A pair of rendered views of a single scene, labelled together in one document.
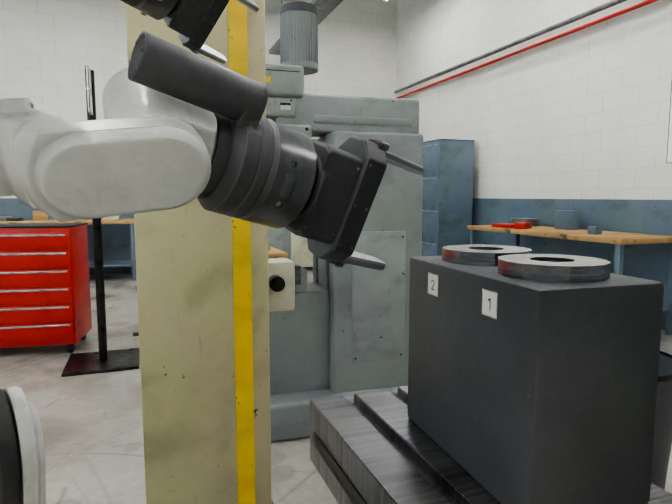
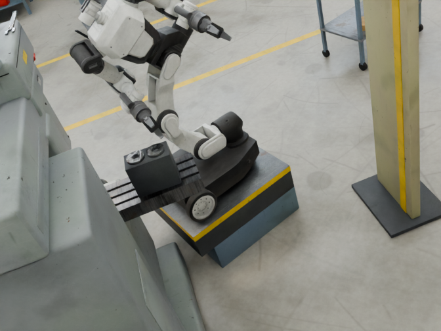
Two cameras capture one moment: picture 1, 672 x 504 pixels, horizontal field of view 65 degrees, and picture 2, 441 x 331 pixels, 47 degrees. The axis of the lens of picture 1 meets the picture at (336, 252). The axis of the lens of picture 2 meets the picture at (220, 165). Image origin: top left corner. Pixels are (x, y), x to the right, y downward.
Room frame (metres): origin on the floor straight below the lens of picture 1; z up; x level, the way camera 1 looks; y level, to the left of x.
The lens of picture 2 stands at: (1.35, -1.95, 2.53)
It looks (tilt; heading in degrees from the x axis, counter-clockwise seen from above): 39 degrees down; 106
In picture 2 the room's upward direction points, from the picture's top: 19 degrees counter-clockwise
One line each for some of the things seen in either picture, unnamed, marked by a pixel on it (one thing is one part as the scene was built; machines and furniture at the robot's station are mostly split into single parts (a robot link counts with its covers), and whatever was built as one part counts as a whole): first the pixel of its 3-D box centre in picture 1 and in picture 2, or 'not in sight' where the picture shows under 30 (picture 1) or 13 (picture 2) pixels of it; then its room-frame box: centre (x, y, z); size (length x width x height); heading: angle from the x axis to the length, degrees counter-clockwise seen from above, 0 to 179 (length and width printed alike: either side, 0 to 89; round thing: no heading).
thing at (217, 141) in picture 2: not in sight; (205, 141); (0.58, 0.50, 0.68); 0.21 x 0.20 x 0.13; 41
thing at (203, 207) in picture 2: not in sight; (201, 205); (0.55, 0.12, 0.50); 0.20 x 0.05 x 0.20; 41
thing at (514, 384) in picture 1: (511, 355); (152, 168); (0.50, -0.17, 1.08); 0.22 x 0.12 x 0.20; 17
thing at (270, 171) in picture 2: not in sight; (220, 198); (0.55, 0.48, 0.20); 0.78 x 0.68 x 0.40; 41
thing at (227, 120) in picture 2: not in sight; (204, 154); (0.56, 0.48, 0.59); 0.64 x 0.52 x 0.33; 41
